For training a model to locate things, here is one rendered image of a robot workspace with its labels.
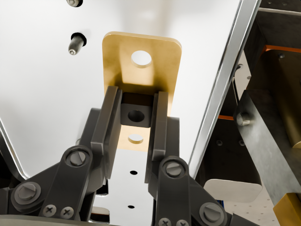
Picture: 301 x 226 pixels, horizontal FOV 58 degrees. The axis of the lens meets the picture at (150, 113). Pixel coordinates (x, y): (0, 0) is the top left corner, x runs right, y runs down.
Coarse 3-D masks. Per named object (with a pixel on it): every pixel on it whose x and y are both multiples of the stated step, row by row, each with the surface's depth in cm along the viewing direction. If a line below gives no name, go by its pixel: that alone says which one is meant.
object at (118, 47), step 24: (120, 48) 13; (144, 48) 13; (168, 48) 13; (120, 72) 14; (144, 72) 14; (168, 72) 14; (144, 96) 15; (168, 96) 15; (120, 120) 15; (144, 120) 15; (120, 144) 18; (144, 144) 18
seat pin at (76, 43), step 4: (76, 32) 20; (76, 36) 19; (80, 36) 19; (84, 36) 20; (72, 40) 19; (76, 40) 19; (80, 40) 19; (84, 40) 20; (72, 44) 18; (76, 44) 19; (80, 44) 19; (68, 48) 19; (72, 48) 18; (76, 48) 18; (80, 48) 19; (72, 52) 18; (76, 52) 19
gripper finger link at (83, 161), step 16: (64, 160) 11; (80, 160) 11; (64, 176) 10; (80, 176) 10; (48, 192) 10; (64, 192) 10; (80, 192) 10; (48, 208) 9; (64, 208) 9; (80, 208) 10
